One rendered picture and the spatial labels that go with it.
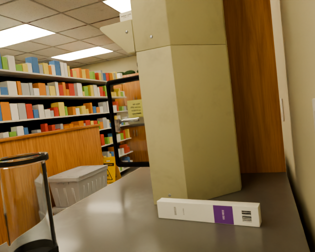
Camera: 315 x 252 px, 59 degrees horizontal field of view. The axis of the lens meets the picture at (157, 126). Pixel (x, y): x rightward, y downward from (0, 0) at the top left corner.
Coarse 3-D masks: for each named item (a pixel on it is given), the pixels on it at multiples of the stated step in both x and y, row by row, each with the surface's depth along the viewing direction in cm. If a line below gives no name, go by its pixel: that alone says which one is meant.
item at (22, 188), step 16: (0, 160) 58; (16, 160) 53; (0, 176) 54; (16, 176) 54; (32, 176) 55; (0, 192) 55; (16, 192) 54; (32, 192) 55; (16, 208) 54; (32, 208) 55; (16, 224) 54; (32, 224) 55; (48, 224) 58; (16, 240) 54; (32, 240) 55; (48, 240) 57
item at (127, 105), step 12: (120, 84) 125; (132, 84) 122; (120, 96) 125; (132, 96) 122; (120, 108) 126; (132, 108) 123; (120, 120) 127; (132, 120) 124; (120, 132) 127; (132, 132) 124; (144, 132) 121; (120, 144) 128; (132, 144) 125; (144, 144) 122; (120, 156) 129; (132, 156) 126; (144, 156) 123
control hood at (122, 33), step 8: (112, 24) 87; (120, 24) 86; (128, 24) 85; (104, 32) 88; (112, 32) 87; (120, 32) 86; (128, 32) 85; (112, 40) 87; (120, 40) 86; (128, 40) 85; (128, 48) 85
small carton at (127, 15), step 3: (123, 12) 94; (126, 12) 94; (129, 12) 94; (120, 15) 95; (123, 15) 95; (126, 15) 94; (129, 15) 94; (120, 18) 95; (123, 18) 95; (126, 18) 94; (129, 18) 94; (120, 21) 95
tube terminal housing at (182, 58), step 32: (160, 0) 80; (192, 0) 84; (160, 32) 81; (192, 32) 84; (224, 32) 89; (160, 64) 82; (192, 64) 84; (224, 64) 88; (160, 96) 83; (192, 96) 84; (224, 96) 88; (160, 128) 84; (192, 128) 84; (224, 128) 88; (160, 160) 85; (192, 160) 84; (224, 160) 88; (160, 192) 86; (192, 192) 84; (224, 192) 88
